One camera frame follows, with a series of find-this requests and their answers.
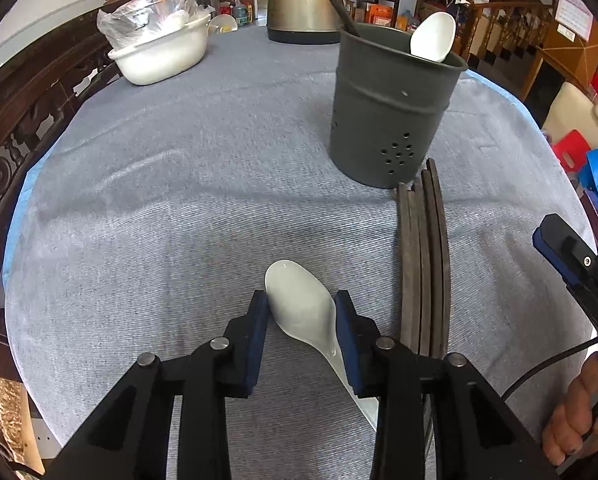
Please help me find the clear water jug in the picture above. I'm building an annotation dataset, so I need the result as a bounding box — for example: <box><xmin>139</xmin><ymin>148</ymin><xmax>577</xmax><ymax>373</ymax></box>
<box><xmin>231</xmin><ymin>0</ymin><xmax>253</xmax><ymax>27</ymax></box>

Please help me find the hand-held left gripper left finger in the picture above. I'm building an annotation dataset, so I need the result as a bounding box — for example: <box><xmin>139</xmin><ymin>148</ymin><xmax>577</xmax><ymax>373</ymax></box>
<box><xmin>44</xmin><ymin>290</ymin><xmax>270</xmax><ymax>480</ymax></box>

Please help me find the carved dark wooden bench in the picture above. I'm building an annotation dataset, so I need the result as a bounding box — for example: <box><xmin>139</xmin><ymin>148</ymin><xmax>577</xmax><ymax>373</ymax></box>
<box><xmin>0</xmin><ymin>10</ymin><xmax>124</xmax><ymax>343</ymax></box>

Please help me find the white ceramic spoon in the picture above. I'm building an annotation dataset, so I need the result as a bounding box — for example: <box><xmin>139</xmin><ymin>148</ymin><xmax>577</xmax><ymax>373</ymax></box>
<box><xmin>264</xmin><ymin>260</ymin><xmax>380</xmax><ymax>432</ymax></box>
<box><xmin>410</xmin><ymin>11</ymin><xmax>457</xmax><ymax>63</ymax></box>

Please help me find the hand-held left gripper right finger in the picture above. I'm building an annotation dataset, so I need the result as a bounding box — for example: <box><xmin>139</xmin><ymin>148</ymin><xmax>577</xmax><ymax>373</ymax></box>
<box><xmin>334</xmin><ymin>289</ymin><xmax>554</xmax><ymax>480</ymax></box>

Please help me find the wall calendar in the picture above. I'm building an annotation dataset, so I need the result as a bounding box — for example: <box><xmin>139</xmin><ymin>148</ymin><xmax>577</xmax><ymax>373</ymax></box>
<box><xmin>554</xmin><ymin>0</ymin><xmax>596</xmax><ymax>42</ymax></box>

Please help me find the red plastic stool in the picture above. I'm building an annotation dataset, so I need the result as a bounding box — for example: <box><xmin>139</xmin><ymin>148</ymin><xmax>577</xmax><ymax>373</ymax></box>
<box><xmin>551</xmin><ymin>130</ymin><xmax>592</xmax><ymax>174</ymax></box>

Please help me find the grey tablecloth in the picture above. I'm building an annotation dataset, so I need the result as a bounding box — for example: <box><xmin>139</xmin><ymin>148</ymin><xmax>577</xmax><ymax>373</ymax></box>
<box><xmin>4</xmin><ymin>25</ymin><xmax>598</xmax><ymax>480</ymax></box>

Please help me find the wooden stair railing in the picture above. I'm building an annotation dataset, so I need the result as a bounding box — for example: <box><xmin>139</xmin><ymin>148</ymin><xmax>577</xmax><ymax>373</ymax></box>
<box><xmin>456</xmin><ymin>0</ymin><xmax>557</xmax><ymax>68</ymax></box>

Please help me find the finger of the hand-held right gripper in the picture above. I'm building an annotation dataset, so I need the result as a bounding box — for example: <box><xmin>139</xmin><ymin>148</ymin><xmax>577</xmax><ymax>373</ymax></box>
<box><xmin>532</xmin><ymin>213</ymin><xmax>598</xmax><ymax>333</ymax></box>

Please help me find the small white bowl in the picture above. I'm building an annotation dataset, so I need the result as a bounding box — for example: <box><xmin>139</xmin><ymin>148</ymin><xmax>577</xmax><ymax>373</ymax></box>
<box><xmin>208</xmin><ymin>14</ymin><xmax>238</xmax><ymax>37</ymax></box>

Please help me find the white plastic basin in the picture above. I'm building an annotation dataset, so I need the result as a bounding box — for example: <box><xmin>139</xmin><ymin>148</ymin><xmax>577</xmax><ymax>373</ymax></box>
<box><xmin>108</xmin><ymin>12</ymin><xmax>212</xmax><ymax>86</ymax></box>

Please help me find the grey perforated utensil holder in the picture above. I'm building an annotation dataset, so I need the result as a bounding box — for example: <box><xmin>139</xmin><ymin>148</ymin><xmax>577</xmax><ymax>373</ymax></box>
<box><xmin>329</xmin><ymin>22</ymin><xmax>470</xmax><ymax>190</ymax></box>

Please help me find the light blue under cloth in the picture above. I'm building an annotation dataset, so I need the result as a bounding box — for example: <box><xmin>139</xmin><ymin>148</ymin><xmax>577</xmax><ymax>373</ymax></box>
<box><xmin>1</xmin><ymin>67</ymin><xmax>547</xmax><ymax>286</ymax></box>

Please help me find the bronze electric kettle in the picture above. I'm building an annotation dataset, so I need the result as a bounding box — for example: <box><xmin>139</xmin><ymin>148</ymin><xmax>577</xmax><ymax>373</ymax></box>
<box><xmin>266</xmin><ymin>0</ymin><xmax>352</xmax><ymax>45</ymax></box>

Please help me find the person's right hand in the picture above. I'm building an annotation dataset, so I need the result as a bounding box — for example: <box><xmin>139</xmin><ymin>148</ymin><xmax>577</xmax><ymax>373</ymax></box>
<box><xmin>542</xmin><ymin>355</ymin><xmax>598</xmax><ymax>466</ymax></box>

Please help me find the black cable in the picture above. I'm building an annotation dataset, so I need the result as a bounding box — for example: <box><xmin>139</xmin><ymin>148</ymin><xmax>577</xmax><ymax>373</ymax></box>
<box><xmin>501</xmin><ymin>335</ymin><xmax>598</xmax><ymax>401</ymax></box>

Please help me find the yellow textured bag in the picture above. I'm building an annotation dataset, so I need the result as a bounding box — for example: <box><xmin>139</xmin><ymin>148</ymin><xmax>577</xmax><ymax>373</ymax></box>
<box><xmin>0</xmin><ymin>374</ymin><xmax>30</xmax><ymax>463</ymax></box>

